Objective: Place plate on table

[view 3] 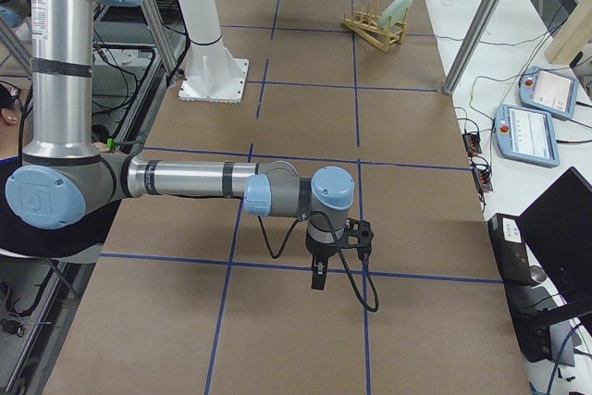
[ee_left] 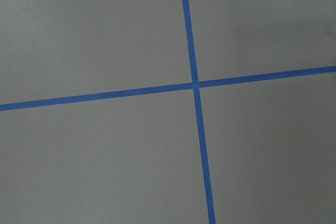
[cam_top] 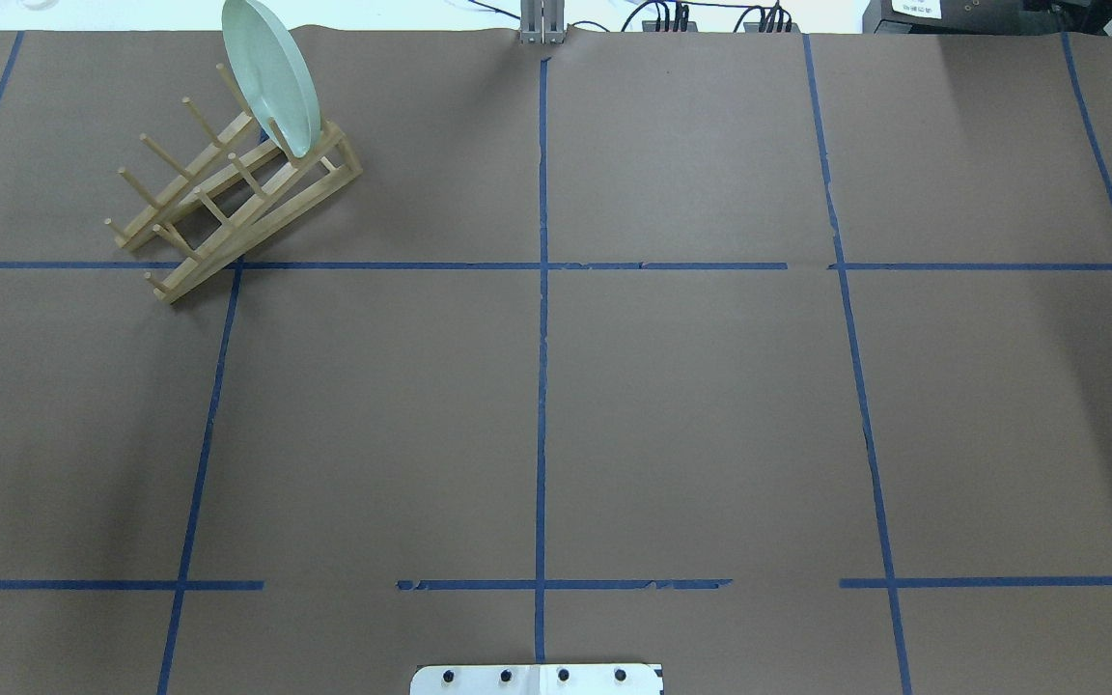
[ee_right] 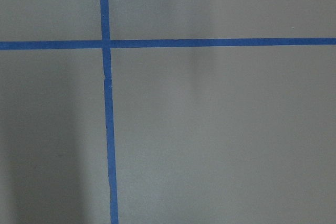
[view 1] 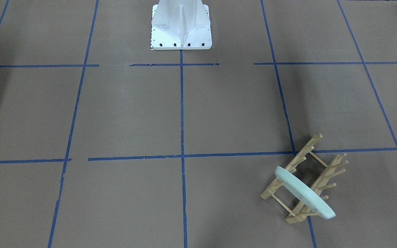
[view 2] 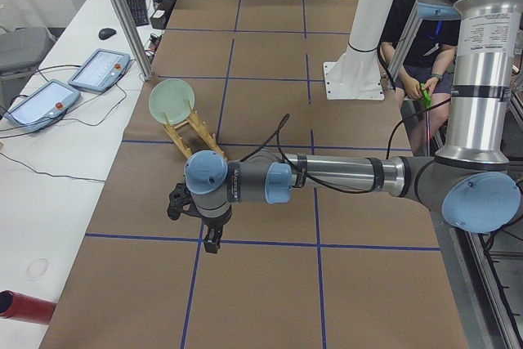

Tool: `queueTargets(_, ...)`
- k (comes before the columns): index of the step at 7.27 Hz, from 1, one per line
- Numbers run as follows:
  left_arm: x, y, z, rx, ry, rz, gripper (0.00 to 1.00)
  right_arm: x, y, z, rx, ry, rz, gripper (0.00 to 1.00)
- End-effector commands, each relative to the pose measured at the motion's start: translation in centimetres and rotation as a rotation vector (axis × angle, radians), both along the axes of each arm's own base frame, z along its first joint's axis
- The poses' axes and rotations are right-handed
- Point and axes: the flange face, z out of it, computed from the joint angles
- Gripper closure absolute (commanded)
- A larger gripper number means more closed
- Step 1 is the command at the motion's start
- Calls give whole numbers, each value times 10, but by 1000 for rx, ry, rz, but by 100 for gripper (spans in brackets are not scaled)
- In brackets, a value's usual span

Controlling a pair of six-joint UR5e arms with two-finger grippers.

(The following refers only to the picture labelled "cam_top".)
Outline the pale green plate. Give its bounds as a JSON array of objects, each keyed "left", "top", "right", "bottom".
[{"left": 221, "top": 1, "right": 321, "bottom": 158}]

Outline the brown paper table cover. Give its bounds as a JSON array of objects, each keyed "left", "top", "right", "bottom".
[{"left": 0, "top": 27, "right": 1112, "bottom": 694}]

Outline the wooden dish rack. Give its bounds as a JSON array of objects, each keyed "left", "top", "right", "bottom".
[{"left": 105, "top": 64, "right": 365, "bottom": 304}]

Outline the aluminium frame post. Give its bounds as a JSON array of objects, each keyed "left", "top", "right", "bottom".
[{"left": 519, "top": 0, "right": 568, "bottom": 44}]

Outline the white pedestal column base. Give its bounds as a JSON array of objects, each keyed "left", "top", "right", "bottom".
[{"left": 409, "top": 663, "right": 665, "bottom": 694}]

